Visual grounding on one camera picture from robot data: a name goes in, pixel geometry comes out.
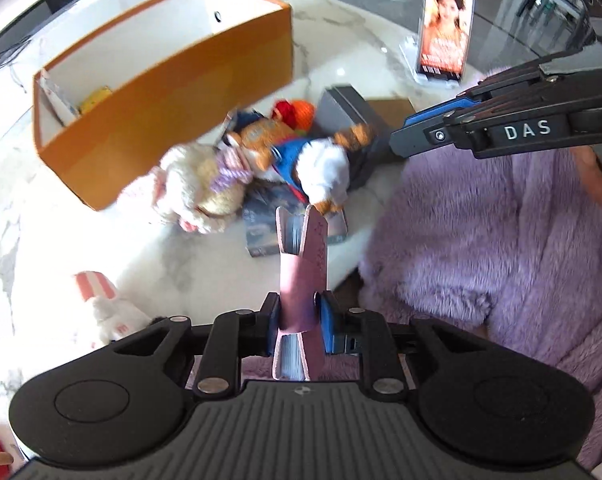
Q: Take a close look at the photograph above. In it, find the pink notebook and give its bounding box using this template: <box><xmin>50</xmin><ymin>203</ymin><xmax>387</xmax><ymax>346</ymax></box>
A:
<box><xmin>272</xmin><ymin>205</ymin><xmax>330</xmax><ymax>381</ymax></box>

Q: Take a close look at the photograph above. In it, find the orange crochet carrot toy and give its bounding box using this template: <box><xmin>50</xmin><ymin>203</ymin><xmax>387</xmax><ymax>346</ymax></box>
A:
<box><xmin>272</xmin><ymin>99</ymin><xmax>316</xmax><ymax>132</ymax></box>

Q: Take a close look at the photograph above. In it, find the yellow toy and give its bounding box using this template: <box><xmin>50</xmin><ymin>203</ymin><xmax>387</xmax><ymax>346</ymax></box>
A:
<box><xmin>77</xmin><ymin>87</ymin><xmax>114</xmax><ymax>116</ymax></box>

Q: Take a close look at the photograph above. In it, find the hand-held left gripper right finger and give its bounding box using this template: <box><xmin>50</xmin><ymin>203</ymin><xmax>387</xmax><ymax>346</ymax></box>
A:
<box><xmin>313</xmin><ymin>290</ymin><xmax>488</xmax><ymax>401</ymax></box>

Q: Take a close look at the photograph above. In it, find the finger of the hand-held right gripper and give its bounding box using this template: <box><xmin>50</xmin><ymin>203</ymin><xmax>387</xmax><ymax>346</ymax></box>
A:
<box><xmin>390</xmin><ymin>102</ymin><xmax>484</xmax><ymax>161</ymax></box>
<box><xmin>453</xmin><ymin>65</ymin><xmax>549</xmax><ymax>113</ymax></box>

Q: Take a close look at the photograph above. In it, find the person's right forearm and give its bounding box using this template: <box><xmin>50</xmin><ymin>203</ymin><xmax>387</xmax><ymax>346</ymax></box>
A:
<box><xmin>573</xmin><ymin>145</ymin><xmax>602</xmax><ymax>216</ymax></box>

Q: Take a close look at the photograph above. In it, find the pink striped popcorn plush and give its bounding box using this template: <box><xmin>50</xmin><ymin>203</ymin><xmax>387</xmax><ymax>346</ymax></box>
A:
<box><xmin>73</xmin><ymin>270</ymin><xmax>152</xmax><ymax>350</ymax></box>

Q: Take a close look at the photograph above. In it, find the dark book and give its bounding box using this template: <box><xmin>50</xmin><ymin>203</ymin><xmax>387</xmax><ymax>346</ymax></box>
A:
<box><xmin>241</xmin><ymin>182</ymin><xmax>350</xmax><ymax>259</ymax></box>

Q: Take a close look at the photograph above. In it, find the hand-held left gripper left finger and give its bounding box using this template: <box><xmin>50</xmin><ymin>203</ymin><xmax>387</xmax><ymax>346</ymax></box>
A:
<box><xmin>113</xmin><ymin>292</ymin><xmax>284</xmax><ymax>401</ymax></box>

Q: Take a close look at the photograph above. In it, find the white crochet bunny plush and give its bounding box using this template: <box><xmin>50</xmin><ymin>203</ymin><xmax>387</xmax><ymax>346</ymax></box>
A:
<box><xmin>126</xmin><ymin>142</ymin><xmax>254</xmax><ymax>235</ymax></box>

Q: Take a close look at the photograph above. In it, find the white paper packet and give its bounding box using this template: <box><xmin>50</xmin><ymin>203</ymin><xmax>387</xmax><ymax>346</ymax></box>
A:
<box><xmin>36</xmin><ymin>71</ymin><xmax>82</xmax><ymax>127</ymax></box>

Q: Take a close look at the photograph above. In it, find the orange cardboard box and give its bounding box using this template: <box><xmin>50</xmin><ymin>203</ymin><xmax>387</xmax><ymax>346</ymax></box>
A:
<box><xmin>32</xmin><ymin>0</ymin><xmax>294</xmax><ymax>211</ymax></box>

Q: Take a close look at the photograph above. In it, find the brown bear plush blue outfit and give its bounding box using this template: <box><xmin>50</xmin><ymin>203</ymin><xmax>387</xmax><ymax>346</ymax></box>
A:
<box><xmin>221</xmin><ymin>109</ymin><xmax>376</xmax><ymax>217</ymax></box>

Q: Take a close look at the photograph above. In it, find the purple fuzzy garment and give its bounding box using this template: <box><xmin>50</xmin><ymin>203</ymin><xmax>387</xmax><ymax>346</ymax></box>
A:
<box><xmin>241</xmin><ymin>67</ymin><xmax>602</xmax><ymax>476</ymax></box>

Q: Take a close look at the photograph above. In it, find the grey box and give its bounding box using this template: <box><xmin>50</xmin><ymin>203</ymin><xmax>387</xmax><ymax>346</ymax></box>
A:
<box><xmin>315</xmin><ymin>84</ymin><xmax>418</xmax><ymax>192</ymax></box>

